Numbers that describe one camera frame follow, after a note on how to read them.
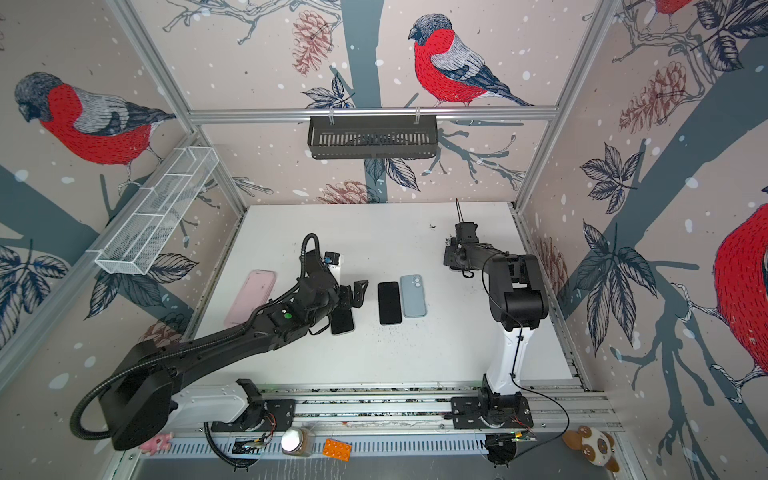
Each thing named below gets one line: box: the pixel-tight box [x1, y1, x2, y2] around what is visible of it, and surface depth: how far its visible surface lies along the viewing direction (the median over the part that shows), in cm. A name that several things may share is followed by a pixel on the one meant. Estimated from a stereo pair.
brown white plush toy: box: [562, 425, 620, 472], surface depth 69 cm
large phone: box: [400, 274, 427, 318], surface depth 97 cm
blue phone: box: [377, 281, 402, 325], surface depth 97 cm
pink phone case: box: [224, 269, 277, 327], surface depth 97 cm
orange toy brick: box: [322, 438, 353, 462], surface depth 70 cm
